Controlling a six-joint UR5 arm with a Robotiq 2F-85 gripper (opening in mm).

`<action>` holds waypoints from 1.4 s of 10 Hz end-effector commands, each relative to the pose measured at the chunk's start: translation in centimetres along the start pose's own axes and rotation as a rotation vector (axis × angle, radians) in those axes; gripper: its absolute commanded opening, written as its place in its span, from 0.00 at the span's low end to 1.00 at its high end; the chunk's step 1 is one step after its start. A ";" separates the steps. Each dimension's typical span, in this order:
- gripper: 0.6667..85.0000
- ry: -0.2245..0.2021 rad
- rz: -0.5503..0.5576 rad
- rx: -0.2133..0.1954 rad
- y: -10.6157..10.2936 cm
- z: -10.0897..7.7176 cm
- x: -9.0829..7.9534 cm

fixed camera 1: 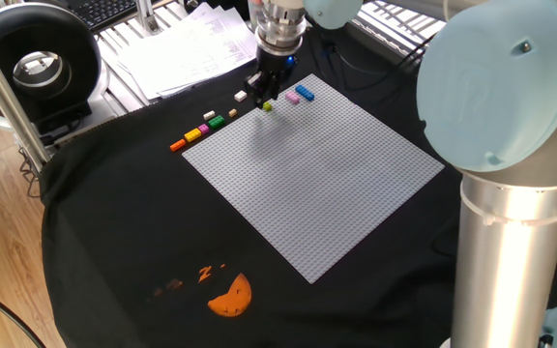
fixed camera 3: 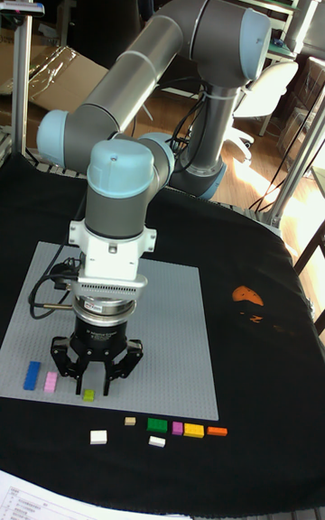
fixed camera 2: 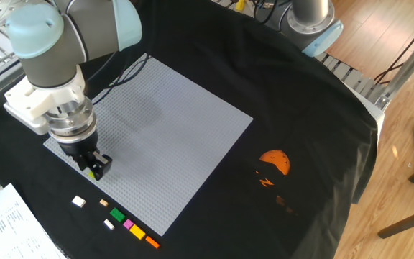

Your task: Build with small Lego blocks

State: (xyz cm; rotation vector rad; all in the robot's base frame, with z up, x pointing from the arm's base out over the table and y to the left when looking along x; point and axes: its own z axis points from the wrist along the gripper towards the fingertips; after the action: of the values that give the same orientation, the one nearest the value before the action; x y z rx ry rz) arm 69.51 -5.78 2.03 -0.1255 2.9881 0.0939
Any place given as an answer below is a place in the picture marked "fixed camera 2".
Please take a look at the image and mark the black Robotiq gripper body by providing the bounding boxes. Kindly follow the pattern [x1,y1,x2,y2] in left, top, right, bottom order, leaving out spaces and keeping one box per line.
[57,129,100,161]

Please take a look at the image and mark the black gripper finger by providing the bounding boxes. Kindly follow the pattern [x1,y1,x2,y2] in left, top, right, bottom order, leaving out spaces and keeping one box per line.
[87,149,114,182]
[75,153,90,172]

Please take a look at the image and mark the wide white Lego brick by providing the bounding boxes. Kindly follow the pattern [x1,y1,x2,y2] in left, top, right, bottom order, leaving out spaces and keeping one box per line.
[71,195,87,209]

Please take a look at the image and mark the dark green Lego brick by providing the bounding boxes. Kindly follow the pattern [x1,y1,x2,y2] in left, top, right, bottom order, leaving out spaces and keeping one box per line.
[109,207,127,223]

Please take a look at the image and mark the grey Lego baseplate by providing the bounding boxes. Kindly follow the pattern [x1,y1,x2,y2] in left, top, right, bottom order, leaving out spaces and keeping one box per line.
[42,53,254,237]

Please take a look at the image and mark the yellow Lego brick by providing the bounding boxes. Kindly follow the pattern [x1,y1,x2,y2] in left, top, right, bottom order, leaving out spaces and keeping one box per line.
[129,224,147,241]

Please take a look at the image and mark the orange narrow Lego brick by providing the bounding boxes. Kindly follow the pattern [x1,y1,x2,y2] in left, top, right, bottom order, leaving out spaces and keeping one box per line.
[144,235,160,250]

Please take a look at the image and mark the white printed paper sheets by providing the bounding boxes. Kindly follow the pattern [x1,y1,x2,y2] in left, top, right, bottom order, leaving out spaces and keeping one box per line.
[0,183,68,259]

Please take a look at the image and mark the black cloth with orange print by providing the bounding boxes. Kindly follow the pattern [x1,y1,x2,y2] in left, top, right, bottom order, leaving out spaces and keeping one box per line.
[0,0,379,259]

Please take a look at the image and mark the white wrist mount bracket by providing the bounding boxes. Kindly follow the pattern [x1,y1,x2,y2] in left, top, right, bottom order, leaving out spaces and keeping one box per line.
[4,64,88,136]

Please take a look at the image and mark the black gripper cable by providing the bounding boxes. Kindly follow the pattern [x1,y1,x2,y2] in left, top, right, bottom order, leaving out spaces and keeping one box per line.
[91,52,154,105]

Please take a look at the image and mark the aluminium frame post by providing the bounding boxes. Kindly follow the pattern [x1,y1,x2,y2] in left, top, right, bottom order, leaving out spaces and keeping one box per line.
[374,32,414,111]

